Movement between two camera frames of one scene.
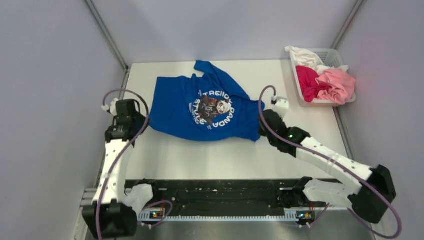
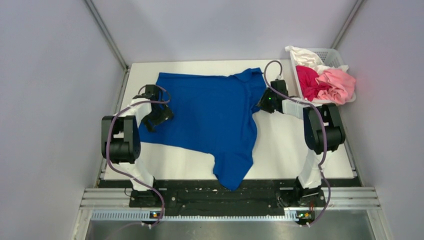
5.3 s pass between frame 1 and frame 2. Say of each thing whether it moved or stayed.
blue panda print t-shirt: moved
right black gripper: moved
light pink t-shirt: stayed
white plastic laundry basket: stayed
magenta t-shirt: stayed
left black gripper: moved
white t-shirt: stayed
